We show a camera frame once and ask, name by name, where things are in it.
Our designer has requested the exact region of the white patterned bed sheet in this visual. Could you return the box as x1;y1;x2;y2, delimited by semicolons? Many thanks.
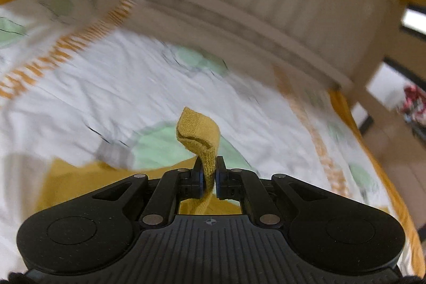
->
1;0;425;276

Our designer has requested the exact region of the mustard yellow knit garment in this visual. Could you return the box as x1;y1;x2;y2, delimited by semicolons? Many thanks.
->
34;107;241;215

